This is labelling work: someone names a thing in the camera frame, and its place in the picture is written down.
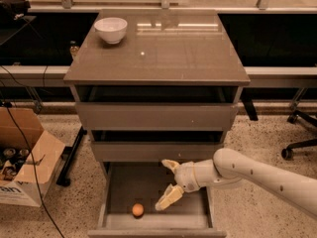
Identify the grey top drawer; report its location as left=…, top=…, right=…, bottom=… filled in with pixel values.
left=75, top=102, right=238, bottom=131

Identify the grey middle drawer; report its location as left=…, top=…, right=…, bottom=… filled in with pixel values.
left=91, top=142, right=223, bottom=162

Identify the white ceramic bowl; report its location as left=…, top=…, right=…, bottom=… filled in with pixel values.
left=94, top=17, right=128, bottom=44

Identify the grey drawer cabinet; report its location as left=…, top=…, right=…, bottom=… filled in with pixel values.
left=62, top=9, right=251, bottom=238

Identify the small glass bottle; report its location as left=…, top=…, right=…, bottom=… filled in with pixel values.
left=69, top=41, right=80, bottom=59

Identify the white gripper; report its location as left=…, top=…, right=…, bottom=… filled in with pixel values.
left=155, top=159, right=200, bottom=211

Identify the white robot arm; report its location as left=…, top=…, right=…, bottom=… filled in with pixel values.
left=156, top=148, right=317, bottom=219

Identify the black table leg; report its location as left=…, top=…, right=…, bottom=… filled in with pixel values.
left=56, top=127, right=86, bottom=186

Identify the black cable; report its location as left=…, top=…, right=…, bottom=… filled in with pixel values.
left=0, top=64, right=65, bottom=238

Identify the black office chair base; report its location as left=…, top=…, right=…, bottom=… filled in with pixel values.
left=280, top=110, right=317, bottom=161

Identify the orange fruit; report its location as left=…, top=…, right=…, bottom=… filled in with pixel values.
left=132, top=203, right=145, bottom=217

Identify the cardboard box with cans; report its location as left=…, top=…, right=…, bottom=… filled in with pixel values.
left=0, top=107, right=65, bottom=207

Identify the grey open bottom drawer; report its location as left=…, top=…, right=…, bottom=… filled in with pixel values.
left=88, top=163, right=227, bottom=238

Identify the black bag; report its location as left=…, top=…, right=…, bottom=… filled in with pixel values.
left=0, top=0, right=31, bottom=24

